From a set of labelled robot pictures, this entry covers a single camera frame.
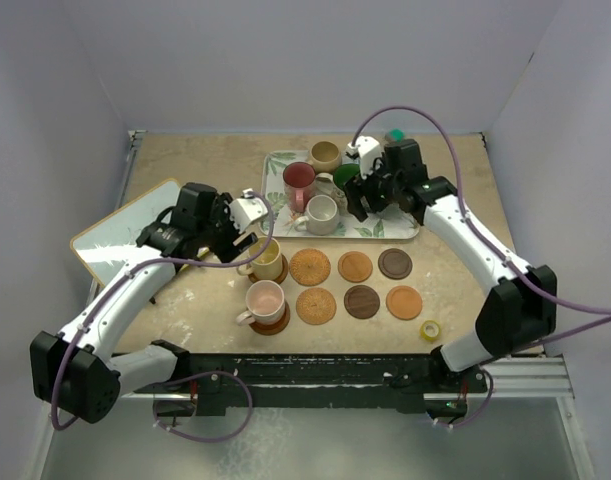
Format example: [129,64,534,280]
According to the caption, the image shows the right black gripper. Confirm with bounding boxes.
[341,153,402,222]

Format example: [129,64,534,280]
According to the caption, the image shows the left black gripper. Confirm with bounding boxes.
[196,194,256,264]

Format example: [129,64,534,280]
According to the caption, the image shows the green floral mug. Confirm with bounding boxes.
[315,164,360,215]

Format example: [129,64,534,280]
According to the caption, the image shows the white beige mug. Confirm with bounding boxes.
[293,194,340,236]

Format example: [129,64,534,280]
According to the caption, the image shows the floral serving tray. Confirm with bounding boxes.
[261,150,420,241]

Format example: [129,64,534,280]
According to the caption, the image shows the yellow mug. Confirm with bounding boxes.
[236,239,283,280]

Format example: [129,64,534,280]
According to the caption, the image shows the brown ringed wooden saucer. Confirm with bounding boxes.
[248,255,289,284]

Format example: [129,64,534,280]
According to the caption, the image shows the light wood round coaster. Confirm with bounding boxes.
[337,251,373,283]

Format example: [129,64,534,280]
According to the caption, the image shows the dark wood coaster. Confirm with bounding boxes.
[378,248,413,280]

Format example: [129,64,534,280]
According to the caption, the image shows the large brown ringed saucer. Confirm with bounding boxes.
[250,304,291,336]

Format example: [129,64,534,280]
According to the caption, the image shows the dark walnut round coaster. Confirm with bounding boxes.
[343,285,380,320]

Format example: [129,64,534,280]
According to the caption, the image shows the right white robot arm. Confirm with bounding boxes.
[343,136,557,391]

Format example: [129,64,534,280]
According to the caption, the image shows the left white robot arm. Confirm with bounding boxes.
[29,182,271,431]

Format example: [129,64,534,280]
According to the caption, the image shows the tan wooden cup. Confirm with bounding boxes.
[309,141,342,173]

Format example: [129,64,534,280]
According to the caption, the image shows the red pink mug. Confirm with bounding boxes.
[282,162,316,213]

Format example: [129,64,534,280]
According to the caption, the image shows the green eraser block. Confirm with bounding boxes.
[384,129,406,143]

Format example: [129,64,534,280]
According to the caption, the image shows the yellow tape roll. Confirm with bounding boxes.
[420,320,441,342]

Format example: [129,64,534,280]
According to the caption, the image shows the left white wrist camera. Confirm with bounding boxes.
[229,189,268,233]

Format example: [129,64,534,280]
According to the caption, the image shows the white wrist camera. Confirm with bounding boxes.
[229,189,268,233]
[344,135,383,179]

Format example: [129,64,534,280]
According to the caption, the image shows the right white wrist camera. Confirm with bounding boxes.
[344,135,383,179]

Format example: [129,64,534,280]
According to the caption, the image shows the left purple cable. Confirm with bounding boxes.
[50,192,276,431]

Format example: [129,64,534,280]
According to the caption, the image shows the small whiteboard wooden frame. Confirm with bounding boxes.
[70,179,181,286]

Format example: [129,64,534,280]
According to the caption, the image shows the black aluminium base frame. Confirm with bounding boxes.
[44,344,571,419]

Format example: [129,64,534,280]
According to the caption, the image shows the loose purple cable loop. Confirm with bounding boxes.
[152,370,254,444]

